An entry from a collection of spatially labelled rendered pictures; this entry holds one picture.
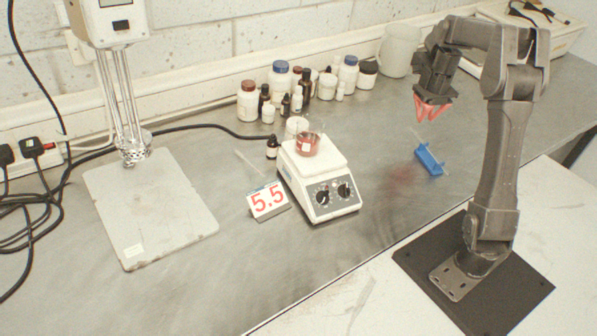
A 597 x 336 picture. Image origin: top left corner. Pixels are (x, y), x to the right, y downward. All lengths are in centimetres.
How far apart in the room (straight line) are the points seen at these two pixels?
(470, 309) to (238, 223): 49
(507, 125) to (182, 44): 79
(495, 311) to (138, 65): 97
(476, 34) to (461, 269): 47
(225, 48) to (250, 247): 59
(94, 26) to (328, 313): 60
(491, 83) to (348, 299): 47
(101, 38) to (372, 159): 72
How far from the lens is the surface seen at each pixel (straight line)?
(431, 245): 91
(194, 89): 115
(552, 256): 107
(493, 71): 79
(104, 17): 62
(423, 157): 113
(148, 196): 94
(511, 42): 79
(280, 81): 115
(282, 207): 91
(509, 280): 94
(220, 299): 78
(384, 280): 85
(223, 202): 92
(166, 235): 86
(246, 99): 109
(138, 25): 63
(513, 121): 79
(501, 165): 79
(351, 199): 91
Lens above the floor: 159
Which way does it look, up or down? 43 degrees down
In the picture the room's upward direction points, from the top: 9 degrees clockwise
